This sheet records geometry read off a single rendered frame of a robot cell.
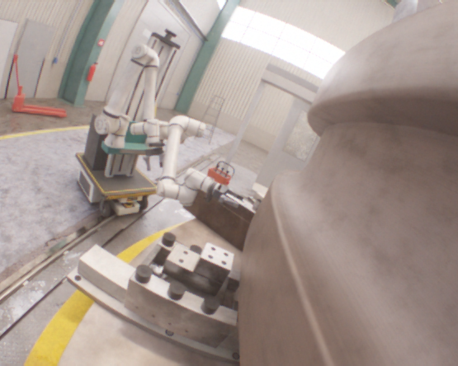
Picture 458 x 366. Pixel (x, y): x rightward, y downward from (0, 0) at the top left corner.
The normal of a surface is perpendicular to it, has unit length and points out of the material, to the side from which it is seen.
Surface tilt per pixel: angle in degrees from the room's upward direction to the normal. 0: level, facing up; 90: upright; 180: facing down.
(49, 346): 0
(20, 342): 0
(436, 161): 90
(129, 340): 0
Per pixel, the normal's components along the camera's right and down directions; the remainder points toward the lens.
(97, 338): 0.40, -0.86
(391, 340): -0.44, -0.83
